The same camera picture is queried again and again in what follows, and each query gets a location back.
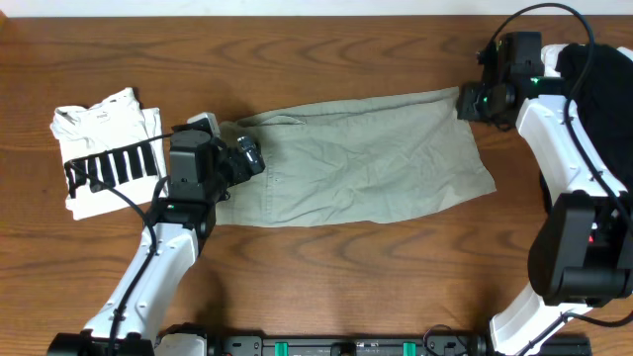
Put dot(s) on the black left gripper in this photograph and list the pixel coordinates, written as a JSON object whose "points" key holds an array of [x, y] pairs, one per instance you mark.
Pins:
{"points": [[236, 161]]}

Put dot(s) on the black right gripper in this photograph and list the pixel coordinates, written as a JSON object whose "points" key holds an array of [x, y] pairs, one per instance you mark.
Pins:
{"points": [[471, 102]]}

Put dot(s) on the khaki green shorts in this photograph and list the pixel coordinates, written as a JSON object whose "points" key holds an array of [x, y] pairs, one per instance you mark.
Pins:
{"points": [[381, 160]]}

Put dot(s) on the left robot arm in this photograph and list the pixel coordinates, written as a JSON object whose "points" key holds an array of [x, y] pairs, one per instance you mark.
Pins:
{"points": [[180, 219]]}

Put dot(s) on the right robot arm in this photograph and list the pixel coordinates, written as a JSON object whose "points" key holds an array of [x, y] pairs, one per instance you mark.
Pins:
{"points": [[581, 258]]}

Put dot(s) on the white garment under pile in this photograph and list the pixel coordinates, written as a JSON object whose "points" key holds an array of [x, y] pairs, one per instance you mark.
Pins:
{"points": [[569, 60]]}

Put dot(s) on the black garment with red tag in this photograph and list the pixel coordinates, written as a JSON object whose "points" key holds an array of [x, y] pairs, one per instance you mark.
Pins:
{"points": [[605, 108]]}

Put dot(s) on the white Puma t-shirt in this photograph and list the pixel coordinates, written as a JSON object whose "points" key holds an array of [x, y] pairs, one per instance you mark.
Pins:
{"points": [[115, 143]]}

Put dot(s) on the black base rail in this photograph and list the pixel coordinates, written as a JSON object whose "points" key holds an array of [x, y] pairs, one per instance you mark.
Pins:
{"points": [[441, 343]]}

